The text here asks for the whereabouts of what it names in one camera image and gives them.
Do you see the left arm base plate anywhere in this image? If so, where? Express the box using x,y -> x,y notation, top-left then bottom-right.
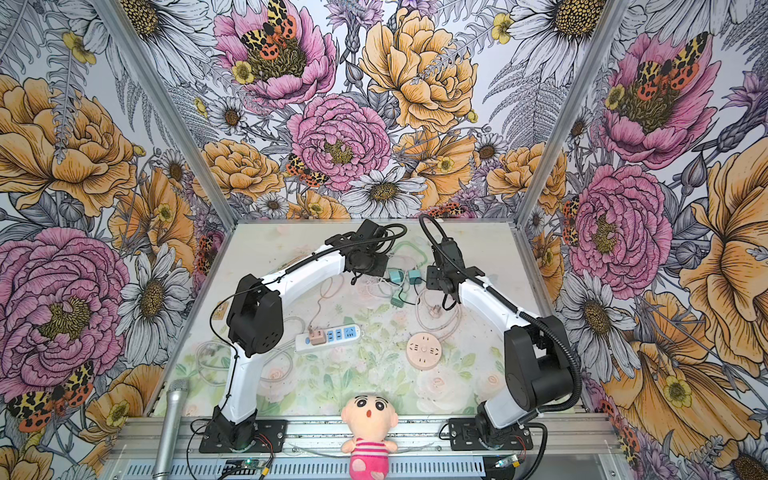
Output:
198,419 -> 288,454

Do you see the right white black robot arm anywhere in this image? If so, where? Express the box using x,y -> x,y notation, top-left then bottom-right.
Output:
418,214 -> 583,479

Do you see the green usb cable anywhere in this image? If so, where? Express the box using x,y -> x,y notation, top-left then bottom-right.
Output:
383,241 -> 430,271

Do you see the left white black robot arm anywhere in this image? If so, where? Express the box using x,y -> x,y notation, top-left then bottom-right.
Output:
199,220 -> 407,453

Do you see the round socket pink cable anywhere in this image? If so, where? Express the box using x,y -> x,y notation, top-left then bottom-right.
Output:
416,287 -> 463,341

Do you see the white blue power strip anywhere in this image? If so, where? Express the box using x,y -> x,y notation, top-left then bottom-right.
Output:
294,324 -> 362,354

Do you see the green charger plug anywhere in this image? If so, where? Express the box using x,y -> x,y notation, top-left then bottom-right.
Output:
390,295 -> 405,308

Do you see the power strip translucent cable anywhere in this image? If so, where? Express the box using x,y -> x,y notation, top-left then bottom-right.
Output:
193,317 -> 307,388

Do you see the green circuit board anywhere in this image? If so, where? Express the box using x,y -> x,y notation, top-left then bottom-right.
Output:
220,458 -> 273,479

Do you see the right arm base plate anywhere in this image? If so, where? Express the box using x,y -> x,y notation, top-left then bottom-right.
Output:
448,416 -> 533,451

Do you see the plush doll pink dress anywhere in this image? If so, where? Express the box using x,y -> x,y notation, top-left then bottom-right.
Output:
341,394 -> 399,480

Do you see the teal charger plug dark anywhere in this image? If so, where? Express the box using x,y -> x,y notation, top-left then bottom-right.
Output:
388,269 -> 404,285

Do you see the pink charger plug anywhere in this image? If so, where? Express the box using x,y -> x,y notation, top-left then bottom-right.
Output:
307,329 -> 328,346

